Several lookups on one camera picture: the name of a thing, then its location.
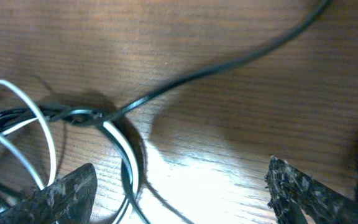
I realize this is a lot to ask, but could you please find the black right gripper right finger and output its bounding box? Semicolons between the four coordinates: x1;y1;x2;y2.
265;156;358;224

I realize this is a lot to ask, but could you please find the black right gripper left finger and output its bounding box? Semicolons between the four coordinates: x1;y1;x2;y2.
0;163;98;224

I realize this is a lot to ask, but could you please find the black micro USB cable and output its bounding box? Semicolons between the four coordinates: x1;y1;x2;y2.
51;0;332;125

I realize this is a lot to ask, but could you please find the white USB cable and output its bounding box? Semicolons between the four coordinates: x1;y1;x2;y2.
0;79;141;224

